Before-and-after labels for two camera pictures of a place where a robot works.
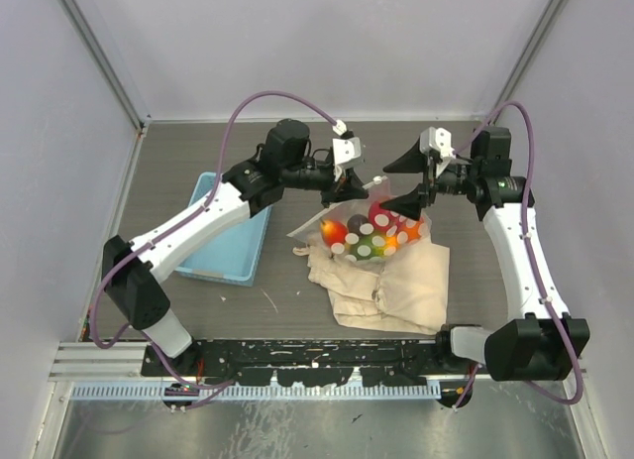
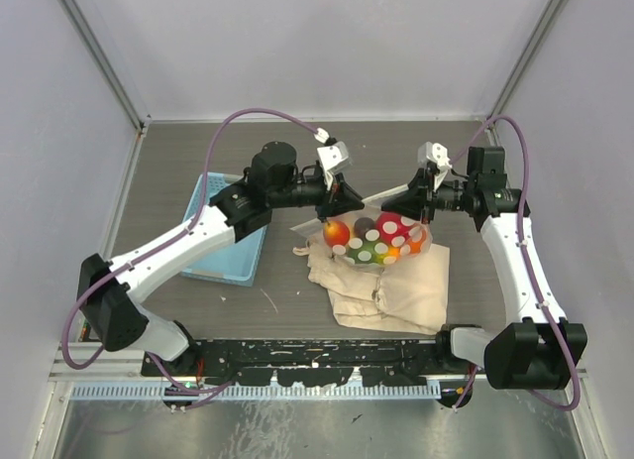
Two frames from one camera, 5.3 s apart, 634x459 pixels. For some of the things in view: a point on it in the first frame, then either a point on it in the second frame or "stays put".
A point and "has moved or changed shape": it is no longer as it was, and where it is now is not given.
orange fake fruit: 409,231 → 413,245
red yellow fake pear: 333,231 stays put
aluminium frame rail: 110,70 stays put
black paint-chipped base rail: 304,364 stays put
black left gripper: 347,186 → 340,197
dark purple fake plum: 355,222 has moved or changed shape
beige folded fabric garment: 407,291 stays put
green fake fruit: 368,247 stays put
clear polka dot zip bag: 363,229 has moved or changed shape
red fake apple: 381,218 has moved or changed shape
